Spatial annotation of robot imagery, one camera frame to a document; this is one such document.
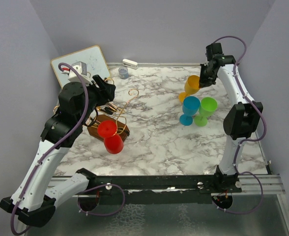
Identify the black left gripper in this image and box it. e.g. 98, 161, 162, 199
77, 75, 116, 125

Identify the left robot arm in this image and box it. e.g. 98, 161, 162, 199
0, 75, 116, 227

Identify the blue plastic wine glass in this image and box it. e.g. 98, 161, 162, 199
179, 96, 201, 126

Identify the green plastic wine glass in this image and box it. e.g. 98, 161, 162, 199
194, 97, 218, 127

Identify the gold wire glass rack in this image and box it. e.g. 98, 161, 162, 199
86, 88, 140, 142

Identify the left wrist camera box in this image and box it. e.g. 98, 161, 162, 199
61, 61, 91, 85

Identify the black front mounting rail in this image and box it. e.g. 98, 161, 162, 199
87, 174, 241, 193

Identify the red plastic wine glass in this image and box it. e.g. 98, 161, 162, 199
97, 120, 124, 154

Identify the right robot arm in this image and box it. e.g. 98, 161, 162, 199
199, 42, 263, 192

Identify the small blue-lidded jar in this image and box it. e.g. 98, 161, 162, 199
118, 66, 129, 79

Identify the small whiteboard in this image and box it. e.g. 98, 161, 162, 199
51, 45, 111, 88

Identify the white eraser block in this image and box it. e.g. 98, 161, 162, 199
122, 59, 138, 69

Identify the yellow plastic wine glass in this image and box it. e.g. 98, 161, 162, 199
178, 75, 200, 103

